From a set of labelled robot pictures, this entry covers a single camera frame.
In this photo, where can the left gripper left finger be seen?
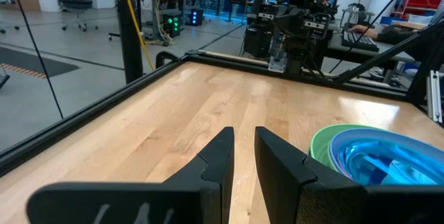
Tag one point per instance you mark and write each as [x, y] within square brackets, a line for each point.
[208, 189]

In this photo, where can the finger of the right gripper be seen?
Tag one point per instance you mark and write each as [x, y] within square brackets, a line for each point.
[285, 23]
[299, 23]

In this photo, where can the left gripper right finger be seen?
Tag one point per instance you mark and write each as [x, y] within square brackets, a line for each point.
[288, 182]

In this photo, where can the green plastic plate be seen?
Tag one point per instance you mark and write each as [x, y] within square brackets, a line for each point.
[319, 144]

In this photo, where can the teal translucent plate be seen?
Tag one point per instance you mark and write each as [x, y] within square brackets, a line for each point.
[367, 161]
[416, 172]

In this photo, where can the blue plastic plate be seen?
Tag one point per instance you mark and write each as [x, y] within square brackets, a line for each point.
[374, 134]

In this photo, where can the person's forearm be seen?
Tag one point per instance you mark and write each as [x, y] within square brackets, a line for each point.
[395, 36]

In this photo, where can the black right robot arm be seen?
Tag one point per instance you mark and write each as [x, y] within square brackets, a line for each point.
[300, 57]

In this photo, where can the black perforated computer case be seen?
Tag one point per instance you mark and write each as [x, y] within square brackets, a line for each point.
[256, 43]

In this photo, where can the black keyboard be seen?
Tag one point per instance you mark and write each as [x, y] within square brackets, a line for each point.
[360, 43]

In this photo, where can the person's hand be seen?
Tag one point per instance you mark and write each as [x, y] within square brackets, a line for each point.
[362, 30]

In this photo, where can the grey desk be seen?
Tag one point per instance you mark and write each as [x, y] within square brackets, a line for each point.
[381, 54]

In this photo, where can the computer tower blue lights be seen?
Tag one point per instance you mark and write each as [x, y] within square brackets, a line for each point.
[196, 17]

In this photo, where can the red storage bin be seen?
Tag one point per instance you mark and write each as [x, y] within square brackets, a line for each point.
[419, 2]

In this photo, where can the computer tower green lights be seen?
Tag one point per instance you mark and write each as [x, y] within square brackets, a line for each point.
[172, 24]

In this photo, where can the black office chair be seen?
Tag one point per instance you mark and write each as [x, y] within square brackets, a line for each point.
[74, 3]

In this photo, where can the black hazard-striped mat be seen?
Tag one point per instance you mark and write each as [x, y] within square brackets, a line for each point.
[31, 62]

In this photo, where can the cardboard box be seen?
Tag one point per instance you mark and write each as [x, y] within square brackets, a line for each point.
[26, 3]

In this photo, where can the silver aluminium bracket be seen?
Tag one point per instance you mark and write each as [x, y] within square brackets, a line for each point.
[434, 95]

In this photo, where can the black table frame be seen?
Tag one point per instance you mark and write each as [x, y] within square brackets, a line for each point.
[104, 104]

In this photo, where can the black camera stand post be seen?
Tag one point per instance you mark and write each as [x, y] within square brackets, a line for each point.
[130, 43]

